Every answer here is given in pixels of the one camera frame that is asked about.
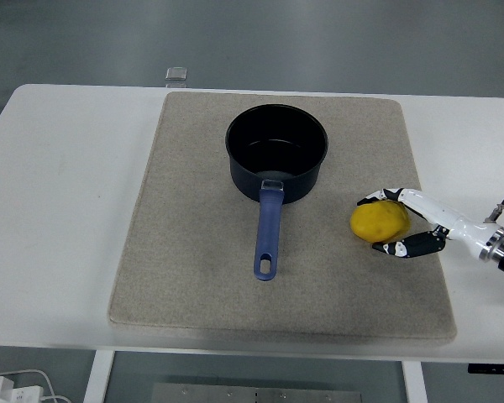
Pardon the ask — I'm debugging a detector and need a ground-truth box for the black table control panel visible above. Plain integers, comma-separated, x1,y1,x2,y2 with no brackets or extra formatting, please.
467,363,504,374

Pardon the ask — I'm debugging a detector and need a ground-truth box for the beige grey table mat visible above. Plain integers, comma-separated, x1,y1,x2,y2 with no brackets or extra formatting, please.
108,91,459,348

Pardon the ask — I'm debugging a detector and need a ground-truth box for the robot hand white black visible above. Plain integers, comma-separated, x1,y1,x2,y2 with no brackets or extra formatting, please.
356,187,500,259

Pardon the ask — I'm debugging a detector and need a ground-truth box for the blue pot with handle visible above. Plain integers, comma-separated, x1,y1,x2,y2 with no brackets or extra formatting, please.
224,103,330,282

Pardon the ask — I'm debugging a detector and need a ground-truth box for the grey metal plate with screws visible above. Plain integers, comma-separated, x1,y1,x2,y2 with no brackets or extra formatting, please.
150,381,365,403

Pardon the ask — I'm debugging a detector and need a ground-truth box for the yellow potato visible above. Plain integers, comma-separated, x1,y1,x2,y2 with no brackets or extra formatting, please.
349,200,412,243

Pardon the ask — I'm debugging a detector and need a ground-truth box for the white table leg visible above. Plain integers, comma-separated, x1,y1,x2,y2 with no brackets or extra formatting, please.
82,349,115,403
401,359,428,403

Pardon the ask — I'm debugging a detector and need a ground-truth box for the small clear glass block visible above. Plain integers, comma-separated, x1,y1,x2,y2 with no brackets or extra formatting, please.
165,65,190,83

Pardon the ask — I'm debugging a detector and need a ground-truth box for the white power adapter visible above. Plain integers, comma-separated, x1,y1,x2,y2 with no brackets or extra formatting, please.
0,376,43,403

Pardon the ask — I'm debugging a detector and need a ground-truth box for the white cable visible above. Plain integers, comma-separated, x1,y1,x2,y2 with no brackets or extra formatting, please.
0,368,71,403

